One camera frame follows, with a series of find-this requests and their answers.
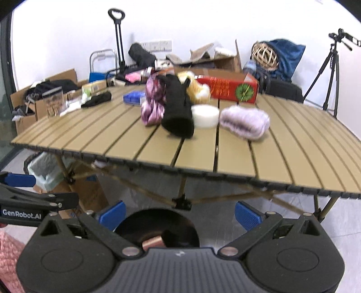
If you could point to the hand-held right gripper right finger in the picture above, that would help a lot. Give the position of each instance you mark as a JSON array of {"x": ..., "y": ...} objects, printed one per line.
[{"x": 248, "y": 215}]

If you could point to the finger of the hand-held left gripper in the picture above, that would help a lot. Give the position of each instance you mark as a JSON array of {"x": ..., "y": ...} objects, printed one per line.
[
  {"x": 65, "y": 200},
  {"x": 19, "y": 180}
]

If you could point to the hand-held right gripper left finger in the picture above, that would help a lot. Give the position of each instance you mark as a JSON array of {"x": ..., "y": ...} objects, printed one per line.
[{"x": 112, "y": 215}]

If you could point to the brown scouring sponge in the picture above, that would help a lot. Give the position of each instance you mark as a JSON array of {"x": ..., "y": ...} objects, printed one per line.
[{"x": 153, "y": 242}]

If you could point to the black round bin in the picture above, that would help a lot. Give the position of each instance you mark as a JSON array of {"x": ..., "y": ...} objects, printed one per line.
[{"x": 169, "y": 222}]

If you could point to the white round foam block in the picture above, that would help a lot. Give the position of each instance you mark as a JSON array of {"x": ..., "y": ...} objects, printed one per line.
[{"x": 204, "y": 116}]

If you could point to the pink satin scrunchie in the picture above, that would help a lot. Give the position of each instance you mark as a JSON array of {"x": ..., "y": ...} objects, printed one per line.
[{"x": 153, "y": 112}]

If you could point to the black sock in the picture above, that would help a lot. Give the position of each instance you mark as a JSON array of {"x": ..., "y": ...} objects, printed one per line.
[{"x": 176, "y": 112}]

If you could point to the printed cardboard box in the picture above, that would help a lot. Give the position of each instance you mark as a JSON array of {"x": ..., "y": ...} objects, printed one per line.
[{"x": 90, "y": 191}]

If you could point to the pale green bin liner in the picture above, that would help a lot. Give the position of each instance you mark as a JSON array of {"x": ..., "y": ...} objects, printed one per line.
[{"x": 48, "y": 171}]

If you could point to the pink fuzzy cloth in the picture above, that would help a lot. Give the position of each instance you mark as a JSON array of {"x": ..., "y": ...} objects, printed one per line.
[{"x": 8, "y": 253}]

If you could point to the open cardboard boxes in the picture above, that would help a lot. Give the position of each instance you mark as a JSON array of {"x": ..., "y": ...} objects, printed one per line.
[{"x": 25, "y": 121}]

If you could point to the glass door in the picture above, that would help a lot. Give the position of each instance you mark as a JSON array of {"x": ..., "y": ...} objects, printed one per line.
[{"x": 5, "y": 98}]

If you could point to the tan folding table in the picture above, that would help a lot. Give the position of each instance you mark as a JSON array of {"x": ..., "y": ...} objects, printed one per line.
[{"x": 112, "y": 132}]

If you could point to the clear acrylic box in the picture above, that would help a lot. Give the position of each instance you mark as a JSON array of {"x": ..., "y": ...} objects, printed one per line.
[{"x": 53, "y": 101}]

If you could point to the white packet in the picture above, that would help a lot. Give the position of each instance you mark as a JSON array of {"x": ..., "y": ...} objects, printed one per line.
[{"x": 72, "y": 107}]

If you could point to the lilac fluffy cloth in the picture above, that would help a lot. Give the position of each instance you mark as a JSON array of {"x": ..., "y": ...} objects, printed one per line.
[{"x": 244, "y": 122}]

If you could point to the black clothes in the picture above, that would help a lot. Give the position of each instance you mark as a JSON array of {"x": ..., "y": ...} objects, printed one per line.
[{"x": 53, "y": 86}]

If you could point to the black cloth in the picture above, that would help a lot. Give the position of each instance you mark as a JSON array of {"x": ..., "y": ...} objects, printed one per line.
[{"x": 97, "y": 100}]

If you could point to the pale green carton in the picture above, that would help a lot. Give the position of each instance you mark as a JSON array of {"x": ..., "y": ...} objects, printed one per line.
[{"x": 93, "y": 88}]

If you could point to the blue plastic box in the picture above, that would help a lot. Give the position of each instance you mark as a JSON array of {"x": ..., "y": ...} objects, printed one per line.
[{"x": 134, "y": 97}]

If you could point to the red box with green print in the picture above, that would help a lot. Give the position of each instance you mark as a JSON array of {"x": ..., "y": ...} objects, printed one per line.
[{"x": 222, "y": 87}]

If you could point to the yellow fluffy cloth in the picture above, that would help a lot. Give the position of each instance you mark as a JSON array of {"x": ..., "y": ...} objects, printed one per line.
[{"x": 198, "y": 90}]

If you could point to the pink packet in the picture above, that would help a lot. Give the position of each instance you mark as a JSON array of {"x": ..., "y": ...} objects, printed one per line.
[{"x": 132, "y": 77}]

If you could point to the clear water bottle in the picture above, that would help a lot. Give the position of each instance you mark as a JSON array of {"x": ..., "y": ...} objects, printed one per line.
[{"x": 249, "y": 68}]

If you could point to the open cardboard box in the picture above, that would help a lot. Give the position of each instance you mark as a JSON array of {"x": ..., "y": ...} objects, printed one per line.
[{"x": 225, "y": 63}]

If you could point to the wicker ball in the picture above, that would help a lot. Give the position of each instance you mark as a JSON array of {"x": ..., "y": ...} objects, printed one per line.
[{"x": 263, "y": 55}]

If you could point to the dark blue cloth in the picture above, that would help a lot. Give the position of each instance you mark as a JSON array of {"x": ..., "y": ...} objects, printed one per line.
[{"x": 289, "y": 59}]

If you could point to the black rolled bag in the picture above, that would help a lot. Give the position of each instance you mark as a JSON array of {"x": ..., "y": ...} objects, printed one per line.
[{"x": 141, "y": 55}]

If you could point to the black camera tripod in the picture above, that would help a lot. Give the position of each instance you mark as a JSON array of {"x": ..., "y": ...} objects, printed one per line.
[{"x": 334, "y": 70}]

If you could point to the white wall socket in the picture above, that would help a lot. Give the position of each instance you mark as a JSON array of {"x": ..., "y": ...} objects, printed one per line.
[{"x": 156, "y": 46}]

